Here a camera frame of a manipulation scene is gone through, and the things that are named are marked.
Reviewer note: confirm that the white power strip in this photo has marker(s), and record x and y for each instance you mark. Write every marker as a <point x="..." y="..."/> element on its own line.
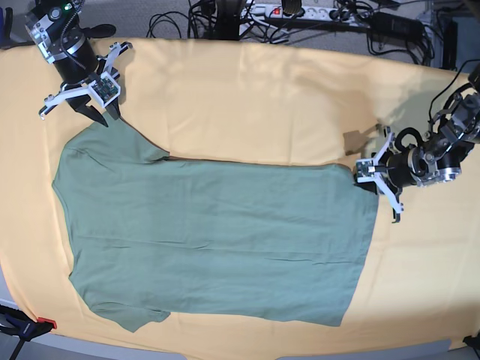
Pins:
<point x="309" y="15"/>

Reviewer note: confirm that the black clamp at right corner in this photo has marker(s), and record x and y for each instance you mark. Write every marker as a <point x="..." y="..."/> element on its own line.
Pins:
<point x="473" y="342"/>

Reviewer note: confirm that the black box on floor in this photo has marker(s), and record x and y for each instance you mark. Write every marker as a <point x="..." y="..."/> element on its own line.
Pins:
<point x="450" y="45"/>

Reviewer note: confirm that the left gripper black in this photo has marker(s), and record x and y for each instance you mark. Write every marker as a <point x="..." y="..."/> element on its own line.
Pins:
<point x="399" y="172"/>

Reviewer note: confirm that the black central stand post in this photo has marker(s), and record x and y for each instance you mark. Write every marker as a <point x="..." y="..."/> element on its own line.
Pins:
<point x="227" y="24"/>

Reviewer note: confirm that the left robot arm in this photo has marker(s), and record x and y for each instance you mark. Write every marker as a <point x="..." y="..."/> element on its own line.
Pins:
<point x="409" y="158"/>

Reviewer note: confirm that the blue clamp with red pad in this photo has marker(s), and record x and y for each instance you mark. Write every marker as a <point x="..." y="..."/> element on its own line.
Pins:
<point x="16" y="323"/>

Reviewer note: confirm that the green T-shirt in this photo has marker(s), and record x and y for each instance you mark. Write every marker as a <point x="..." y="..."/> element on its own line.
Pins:
<point x="152" y="236"/>

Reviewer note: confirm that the blue chair at left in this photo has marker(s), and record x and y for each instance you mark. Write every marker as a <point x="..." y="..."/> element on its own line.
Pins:
<point x="8" y="39"/>

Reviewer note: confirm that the black power adapter brick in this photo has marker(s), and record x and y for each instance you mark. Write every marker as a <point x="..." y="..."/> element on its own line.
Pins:
<point x="397" y="27"/>

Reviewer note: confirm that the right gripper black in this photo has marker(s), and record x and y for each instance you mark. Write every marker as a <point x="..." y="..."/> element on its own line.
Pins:
<point x="74" y="64"/>

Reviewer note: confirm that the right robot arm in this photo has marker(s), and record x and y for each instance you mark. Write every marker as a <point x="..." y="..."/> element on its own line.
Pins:
<point x="54" y="27"/>

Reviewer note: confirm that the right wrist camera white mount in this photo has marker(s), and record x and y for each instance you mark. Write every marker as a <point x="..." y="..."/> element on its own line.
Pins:
<point x="101" y="86"/>

